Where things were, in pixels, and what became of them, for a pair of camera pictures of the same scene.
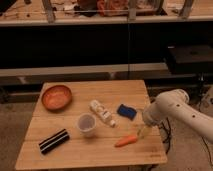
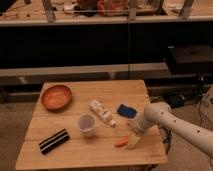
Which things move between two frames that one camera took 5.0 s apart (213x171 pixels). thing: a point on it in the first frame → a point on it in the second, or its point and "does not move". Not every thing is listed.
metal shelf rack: (99, 40) does not move
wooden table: (83, 124) does not move
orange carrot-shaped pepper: (126, 140) does not move
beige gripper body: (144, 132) → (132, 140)
